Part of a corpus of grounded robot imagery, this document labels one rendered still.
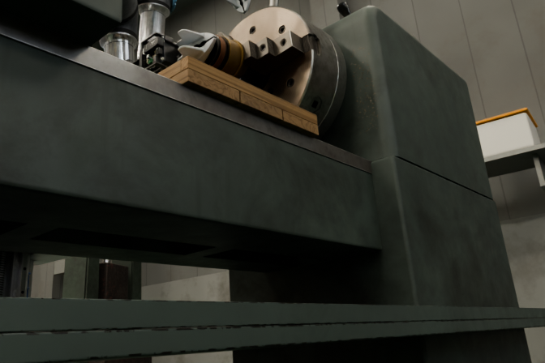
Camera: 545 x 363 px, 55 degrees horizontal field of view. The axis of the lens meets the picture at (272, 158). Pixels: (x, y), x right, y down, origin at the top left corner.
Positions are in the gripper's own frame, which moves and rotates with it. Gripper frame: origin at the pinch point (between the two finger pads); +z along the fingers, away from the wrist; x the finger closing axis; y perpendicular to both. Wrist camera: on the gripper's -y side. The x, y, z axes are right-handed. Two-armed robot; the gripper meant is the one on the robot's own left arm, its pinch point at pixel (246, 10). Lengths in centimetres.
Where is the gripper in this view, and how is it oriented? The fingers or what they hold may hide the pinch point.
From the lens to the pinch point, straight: 139.5
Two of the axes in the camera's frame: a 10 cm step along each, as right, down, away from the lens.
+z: 2.5, 8.4, -4.8
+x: 7.1, -5.0, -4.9
